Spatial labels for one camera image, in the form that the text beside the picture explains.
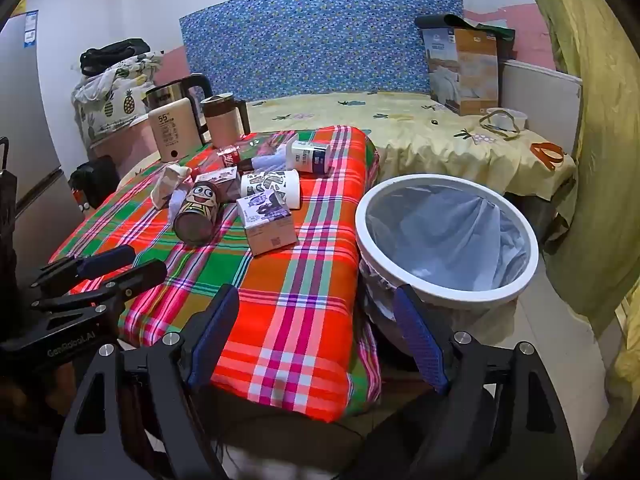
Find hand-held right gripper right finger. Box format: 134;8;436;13
392;284;583;480

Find steel electric kettle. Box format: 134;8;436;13
145;74;216;148

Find grey refrigerator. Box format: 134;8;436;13
0;7;86;281

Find olive strap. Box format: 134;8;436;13
479;110;523;142

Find white wrapper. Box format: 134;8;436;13
151;162;193;208

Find white plastic container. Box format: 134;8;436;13
486;107;528;133

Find printed bedding cardboard box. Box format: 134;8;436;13
415;14;501;117

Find clear bottle with red label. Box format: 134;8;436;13
216;132;296;166

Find yellow pineapple print bedsheet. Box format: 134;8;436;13
245;91;578;231

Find cartoon face can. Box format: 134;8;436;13
173;180;223;246

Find grey plastic bin liner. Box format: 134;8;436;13
359;185;528;326

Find yellow green curtain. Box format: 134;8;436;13
510;0;640;461

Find blue floral headboard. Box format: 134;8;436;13
179;0;466;103

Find lavender cloth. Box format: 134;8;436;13
252;152;291;173

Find white panel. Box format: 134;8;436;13
500;59;583;156

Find plaid red green cloth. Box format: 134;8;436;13
50;125;383;423

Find patterned paper cup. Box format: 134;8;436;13
241;170;301;208

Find black bag on bundle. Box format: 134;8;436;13
80;37;151;77

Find orange strap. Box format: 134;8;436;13
531;142;568;170

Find pink storage box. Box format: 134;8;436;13
90;120;166;171

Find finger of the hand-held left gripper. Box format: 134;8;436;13
30;245;137;291
31;259;169;313

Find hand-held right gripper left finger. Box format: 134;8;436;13
50;284;241;480

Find white pill bottle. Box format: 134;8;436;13
285;140;331;175

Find white round trash bin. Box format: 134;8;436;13
355;174;540;361

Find purple printed carton box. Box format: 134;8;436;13
236;192;298;257

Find pineapple print cloth bundle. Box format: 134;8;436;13
72;52;163;143

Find pink mug with brown lid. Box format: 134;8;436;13
200;92;251;148

